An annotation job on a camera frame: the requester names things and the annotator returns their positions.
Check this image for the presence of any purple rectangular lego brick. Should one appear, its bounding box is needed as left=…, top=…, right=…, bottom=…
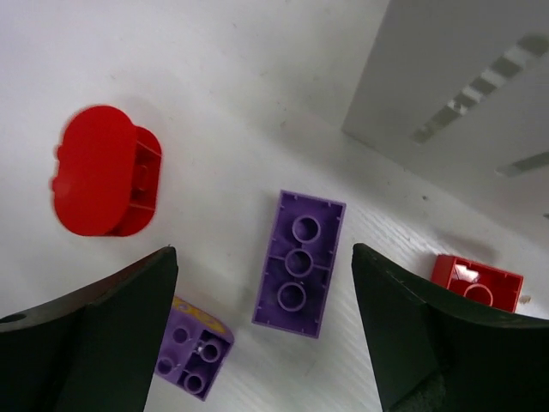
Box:
left=252, top=191, right=346, bottom=339

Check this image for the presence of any purple printed lego brick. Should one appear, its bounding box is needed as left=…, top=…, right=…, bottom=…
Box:
left=154, top=296, right=234, bottom=401

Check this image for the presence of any red rounded lego piece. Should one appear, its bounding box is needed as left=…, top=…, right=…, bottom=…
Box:
left=51, top=105, right=162, bottom=237

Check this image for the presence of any red rectangular lego brick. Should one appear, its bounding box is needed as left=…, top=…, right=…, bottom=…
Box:
left=431, top=255, right=524, bottom=312

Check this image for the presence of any white double bin container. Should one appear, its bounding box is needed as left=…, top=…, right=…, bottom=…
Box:
left=343, top=1, right=548, bottom=239

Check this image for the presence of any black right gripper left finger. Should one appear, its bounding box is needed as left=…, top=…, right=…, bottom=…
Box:
left=1, top=246, right=178, bottom=411

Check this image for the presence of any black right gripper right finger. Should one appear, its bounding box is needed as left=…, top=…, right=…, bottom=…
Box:
left=352, top=243, right=548, bottom=411

